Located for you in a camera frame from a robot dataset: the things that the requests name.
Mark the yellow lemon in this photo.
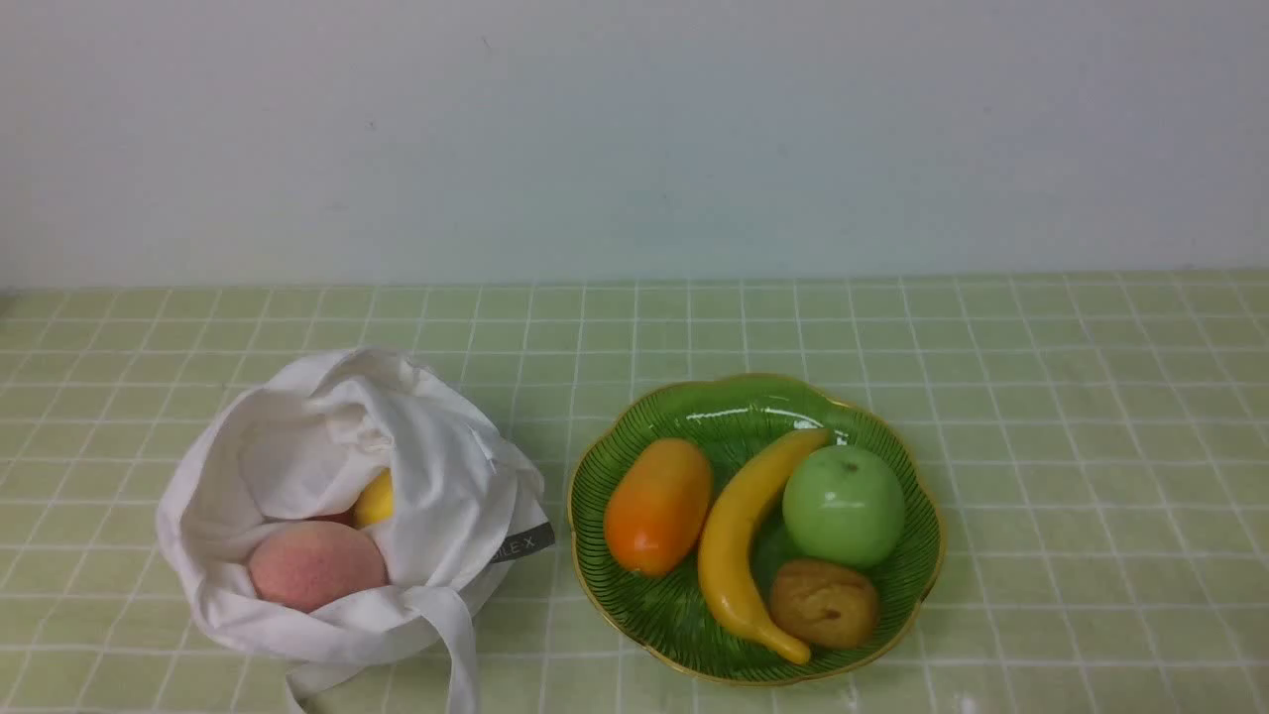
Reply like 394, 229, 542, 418
352, 467, 395, 530

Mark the pink peach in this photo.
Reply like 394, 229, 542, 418
247, 521, 390, 613

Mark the green leaf-shaped plate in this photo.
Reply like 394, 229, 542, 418
567, 374, 945, 687

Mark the brown wrinkled fruit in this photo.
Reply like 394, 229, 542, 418
766, 557, 882, 651

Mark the red fruit in bag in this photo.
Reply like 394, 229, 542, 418
307, 509, 355, 528

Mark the white cloth bag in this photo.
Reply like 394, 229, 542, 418
155, 347, 556, 713

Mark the green apple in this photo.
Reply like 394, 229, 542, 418
780, 444, 905, 569

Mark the orange mango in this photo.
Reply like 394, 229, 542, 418
604, 438, 713, 578

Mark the yellow banana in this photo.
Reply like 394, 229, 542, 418
697, 426, 832, 665

